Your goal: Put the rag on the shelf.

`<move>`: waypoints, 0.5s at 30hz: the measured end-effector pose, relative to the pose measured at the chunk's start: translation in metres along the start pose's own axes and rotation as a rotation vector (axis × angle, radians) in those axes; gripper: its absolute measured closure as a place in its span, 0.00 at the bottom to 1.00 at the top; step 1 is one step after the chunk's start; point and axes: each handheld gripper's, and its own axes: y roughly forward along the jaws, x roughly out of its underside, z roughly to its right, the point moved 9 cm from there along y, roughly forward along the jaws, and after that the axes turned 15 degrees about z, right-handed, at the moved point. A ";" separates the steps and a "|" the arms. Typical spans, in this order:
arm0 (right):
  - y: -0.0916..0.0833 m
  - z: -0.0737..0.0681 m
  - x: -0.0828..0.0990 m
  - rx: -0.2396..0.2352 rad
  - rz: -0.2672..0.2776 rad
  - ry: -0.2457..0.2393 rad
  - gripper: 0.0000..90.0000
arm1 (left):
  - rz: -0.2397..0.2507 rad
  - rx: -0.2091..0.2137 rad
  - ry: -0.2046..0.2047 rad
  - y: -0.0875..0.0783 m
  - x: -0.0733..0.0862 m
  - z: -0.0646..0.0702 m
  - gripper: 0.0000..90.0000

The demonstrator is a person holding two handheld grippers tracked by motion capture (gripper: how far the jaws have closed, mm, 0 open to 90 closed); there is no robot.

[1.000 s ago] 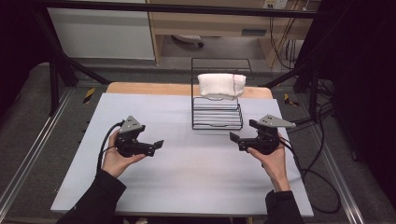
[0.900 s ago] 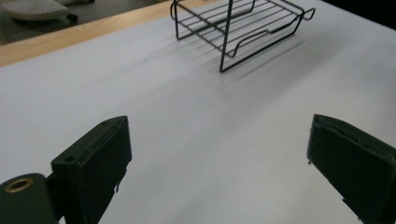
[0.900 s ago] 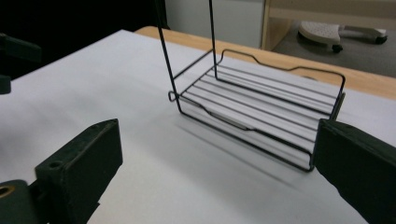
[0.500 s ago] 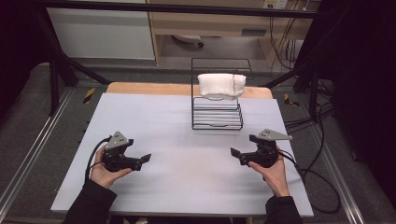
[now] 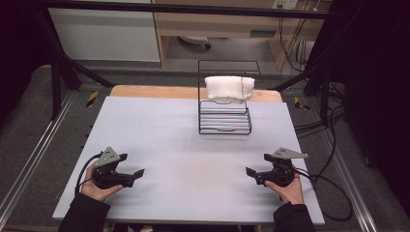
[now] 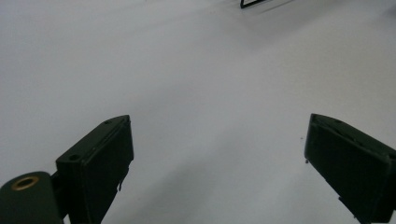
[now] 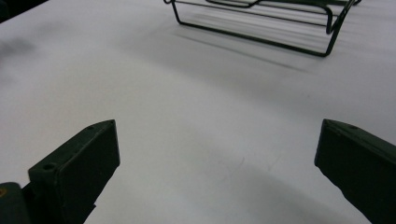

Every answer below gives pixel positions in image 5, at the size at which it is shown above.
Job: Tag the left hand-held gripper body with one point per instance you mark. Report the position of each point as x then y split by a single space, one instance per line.
108 175

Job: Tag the person's right hand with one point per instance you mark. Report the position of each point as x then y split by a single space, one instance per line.
291 193

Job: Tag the black metal frame strut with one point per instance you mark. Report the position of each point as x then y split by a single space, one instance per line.
69 69
319 77

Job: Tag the white wall power outlet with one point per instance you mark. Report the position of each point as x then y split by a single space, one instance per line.
285 4

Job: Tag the light wooden desk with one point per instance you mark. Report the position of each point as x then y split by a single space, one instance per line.
225 24

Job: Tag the aluminium floor rail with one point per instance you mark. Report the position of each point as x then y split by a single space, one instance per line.
353 190
35 151

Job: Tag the yellow black striped tape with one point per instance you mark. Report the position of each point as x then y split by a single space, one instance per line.
92 99
299 103

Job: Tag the office chair base with caster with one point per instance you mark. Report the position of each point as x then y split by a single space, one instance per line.
195 40

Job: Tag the black metal frame crossbar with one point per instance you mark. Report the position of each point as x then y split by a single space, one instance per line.
193 9

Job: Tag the black curtain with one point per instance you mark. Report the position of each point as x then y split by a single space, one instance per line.
16 48
377 80

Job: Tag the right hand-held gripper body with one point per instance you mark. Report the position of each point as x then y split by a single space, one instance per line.
280 174

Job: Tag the person's left hand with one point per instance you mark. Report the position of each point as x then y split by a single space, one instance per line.
93 191

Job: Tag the white cabinet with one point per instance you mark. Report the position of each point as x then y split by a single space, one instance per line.
106 35

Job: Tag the white table cover board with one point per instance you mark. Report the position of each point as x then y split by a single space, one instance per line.
180 151

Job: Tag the wooden table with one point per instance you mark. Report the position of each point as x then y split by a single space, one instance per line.
154 92

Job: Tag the white towel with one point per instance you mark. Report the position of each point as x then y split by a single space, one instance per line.
225 88

